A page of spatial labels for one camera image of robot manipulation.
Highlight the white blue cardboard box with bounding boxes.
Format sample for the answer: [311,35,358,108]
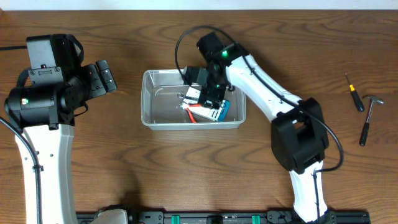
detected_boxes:
[180,87,231,122]

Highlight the red handled pliers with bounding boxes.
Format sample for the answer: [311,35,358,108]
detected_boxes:
[180,103,202,123]

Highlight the clear plastic container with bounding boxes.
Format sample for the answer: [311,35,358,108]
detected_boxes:
[141,69,246,131]

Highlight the black yellow screwdriver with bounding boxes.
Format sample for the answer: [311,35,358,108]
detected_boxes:
[345,73,364,112]

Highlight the small black handled hammer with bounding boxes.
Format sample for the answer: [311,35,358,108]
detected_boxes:
[359,95,384,146]

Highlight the silver wrench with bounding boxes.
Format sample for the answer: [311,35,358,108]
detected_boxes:
[177,93,198,104]

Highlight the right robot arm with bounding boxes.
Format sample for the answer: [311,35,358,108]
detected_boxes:
[194,32,329,223]

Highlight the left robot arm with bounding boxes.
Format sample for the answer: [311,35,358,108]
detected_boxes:
[4,34,118,223]

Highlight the black mounting rail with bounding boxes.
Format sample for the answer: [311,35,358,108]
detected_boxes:
[76,210,371,224]

